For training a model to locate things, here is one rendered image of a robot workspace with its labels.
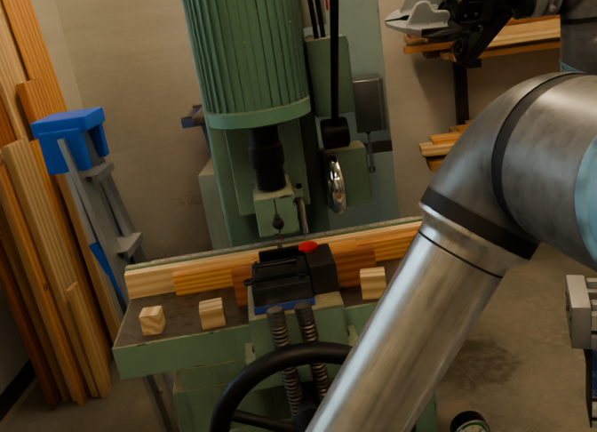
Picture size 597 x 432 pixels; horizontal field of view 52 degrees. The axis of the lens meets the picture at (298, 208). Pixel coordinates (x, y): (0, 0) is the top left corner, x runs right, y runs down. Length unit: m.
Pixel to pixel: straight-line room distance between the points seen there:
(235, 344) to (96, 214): 0.93
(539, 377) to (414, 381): 1.92
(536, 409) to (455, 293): 1.80
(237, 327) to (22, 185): 1.50
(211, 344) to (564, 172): 0.75
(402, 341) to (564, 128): 0.20
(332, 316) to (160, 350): 0.30
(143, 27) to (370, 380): 3.15
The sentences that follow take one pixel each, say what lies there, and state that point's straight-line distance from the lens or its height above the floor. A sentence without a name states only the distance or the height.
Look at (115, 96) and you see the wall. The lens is 3.64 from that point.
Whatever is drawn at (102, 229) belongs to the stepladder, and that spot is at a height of 0.83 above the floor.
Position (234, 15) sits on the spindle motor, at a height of 1.37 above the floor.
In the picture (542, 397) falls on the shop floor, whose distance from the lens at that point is 2.32.
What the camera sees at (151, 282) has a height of 0.93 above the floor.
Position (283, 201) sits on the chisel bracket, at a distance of 1.05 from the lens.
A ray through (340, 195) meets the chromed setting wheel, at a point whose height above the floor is 1.01.
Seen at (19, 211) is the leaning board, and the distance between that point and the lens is 2.41.
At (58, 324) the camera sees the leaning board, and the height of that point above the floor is 0.35.
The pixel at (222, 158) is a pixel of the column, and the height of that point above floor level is 1.10.
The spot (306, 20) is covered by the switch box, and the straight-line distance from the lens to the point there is 1.33.
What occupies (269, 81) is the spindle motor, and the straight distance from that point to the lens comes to 0.97.
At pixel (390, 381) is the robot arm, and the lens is 0.50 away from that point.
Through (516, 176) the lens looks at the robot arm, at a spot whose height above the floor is 1.26.
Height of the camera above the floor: 1.38
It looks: 19 degrees down
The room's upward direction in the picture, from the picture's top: 9 degrees counter-clockwise
